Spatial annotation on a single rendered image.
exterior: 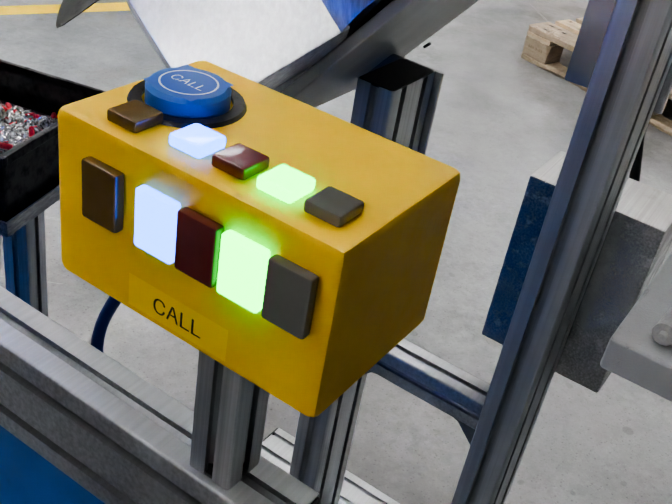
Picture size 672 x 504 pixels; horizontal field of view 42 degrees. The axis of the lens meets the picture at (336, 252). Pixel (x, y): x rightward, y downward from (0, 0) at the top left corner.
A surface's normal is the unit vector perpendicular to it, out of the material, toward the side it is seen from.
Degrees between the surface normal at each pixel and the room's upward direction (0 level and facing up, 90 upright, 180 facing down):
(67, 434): 90
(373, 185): 0
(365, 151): 0
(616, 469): 0
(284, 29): 55
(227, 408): 90
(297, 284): 90
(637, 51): 90
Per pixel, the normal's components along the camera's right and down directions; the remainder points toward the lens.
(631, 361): -0.56, 0.38
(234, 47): 0.10, -0.01
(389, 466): 0.14, -0.83
